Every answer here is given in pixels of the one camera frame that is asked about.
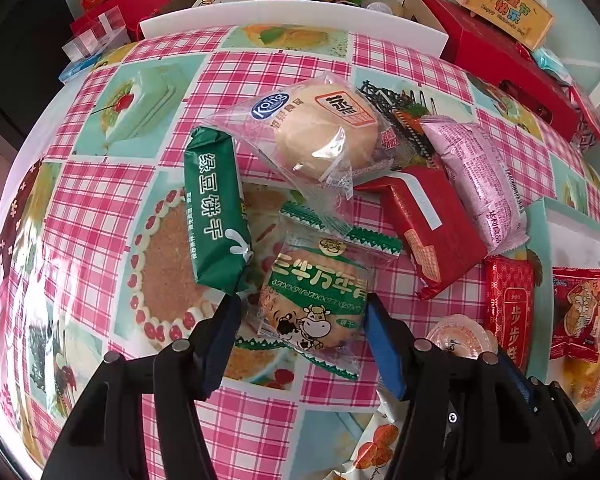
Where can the green biscuit packet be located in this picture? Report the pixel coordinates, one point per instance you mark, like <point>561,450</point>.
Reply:
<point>215,210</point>

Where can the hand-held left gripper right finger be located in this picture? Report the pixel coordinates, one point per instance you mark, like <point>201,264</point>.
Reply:
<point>385,355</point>

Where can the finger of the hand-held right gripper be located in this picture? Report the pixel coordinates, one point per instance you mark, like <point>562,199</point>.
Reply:
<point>524,389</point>

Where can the cow print cookie packet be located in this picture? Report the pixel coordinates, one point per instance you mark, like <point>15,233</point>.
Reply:
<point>310,290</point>

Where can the red crinkled snack bag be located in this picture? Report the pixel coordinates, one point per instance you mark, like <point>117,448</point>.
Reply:
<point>577,310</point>

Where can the pink snack packet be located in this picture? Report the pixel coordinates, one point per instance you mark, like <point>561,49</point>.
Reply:
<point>470,175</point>

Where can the red patterned box lid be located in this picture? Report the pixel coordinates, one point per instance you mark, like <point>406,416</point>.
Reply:
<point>592,120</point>

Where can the red wafer packet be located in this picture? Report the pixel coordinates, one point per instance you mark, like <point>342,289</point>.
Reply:
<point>420,220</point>

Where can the red gift box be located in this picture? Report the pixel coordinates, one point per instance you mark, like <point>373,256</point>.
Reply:
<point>490,55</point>

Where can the white and orange snack packet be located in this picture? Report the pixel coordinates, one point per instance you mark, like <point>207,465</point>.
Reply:
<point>375,445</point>

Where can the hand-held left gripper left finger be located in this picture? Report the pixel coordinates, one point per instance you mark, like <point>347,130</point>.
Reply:
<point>220,350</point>

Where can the clear plastic box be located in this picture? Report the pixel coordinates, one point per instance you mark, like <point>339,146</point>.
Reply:
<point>95,35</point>

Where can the red patterned packet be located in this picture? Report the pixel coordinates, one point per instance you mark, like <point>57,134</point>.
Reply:
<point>510,300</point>

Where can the clear plastic cup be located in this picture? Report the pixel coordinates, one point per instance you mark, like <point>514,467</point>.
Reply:
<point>380,8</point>

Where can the yellow bread bag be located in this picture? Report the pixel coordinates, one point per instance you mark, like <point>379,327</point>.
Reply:
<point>585,375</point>

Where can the teal face mask packet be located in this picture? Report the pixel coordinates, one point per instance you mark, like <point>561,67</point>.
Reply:
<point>547,60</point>

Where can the blue packet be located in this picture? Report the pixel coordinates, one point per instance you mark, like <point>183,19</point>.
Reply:
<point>77,67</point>

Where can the teal shallow tray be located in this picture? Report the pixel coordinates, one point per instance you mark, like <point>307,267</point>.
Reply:
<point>575,240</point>

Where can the clear bun packet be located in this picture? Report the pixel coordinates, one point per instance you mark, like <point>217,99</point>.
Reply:
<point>320,130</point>

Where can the black cabinet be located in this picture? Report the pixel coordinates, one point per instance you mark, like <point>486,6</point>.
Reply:
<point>25,45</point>

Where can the clear jelly cup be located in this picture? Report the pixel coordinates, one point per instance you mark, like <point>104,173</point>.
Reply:
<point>455,332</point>

